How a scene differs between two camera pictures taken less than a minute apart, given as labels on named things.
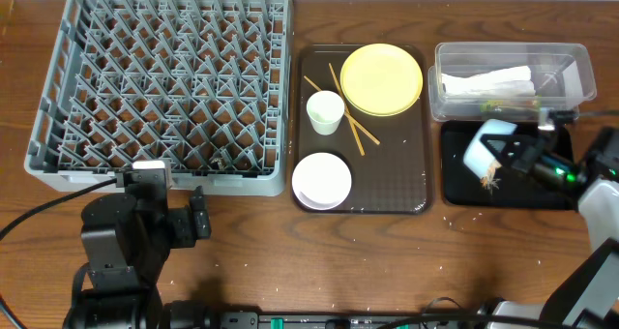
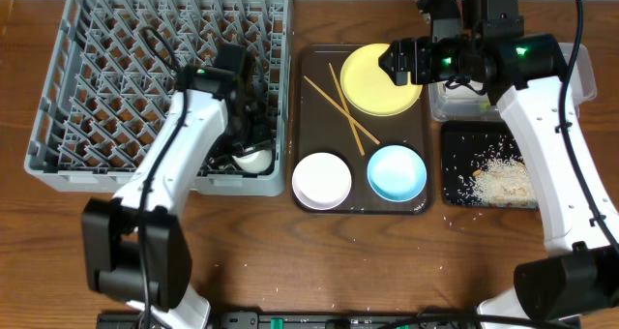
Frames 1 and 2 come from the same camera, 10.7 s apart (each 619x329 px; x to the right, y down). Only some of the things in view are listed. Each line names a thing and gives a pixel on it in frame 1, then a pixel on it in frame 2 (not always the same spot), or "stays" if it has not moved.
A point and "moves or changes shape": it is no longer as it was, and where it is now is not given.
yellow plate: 381,79 stays
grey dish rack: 193,74 stays
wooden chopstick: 347,112 stays
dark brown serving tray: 390,158 stays
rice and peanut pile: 489,180 moves or changes shape
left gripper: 185,230 -> 262,134
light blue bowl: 479,158 -> 397,173
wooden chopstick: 347,115 stays
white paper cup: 325,109 -> 254,162
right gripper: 521,152 -> 419,50
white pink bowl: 321,181 stays
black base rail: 449,320 stays
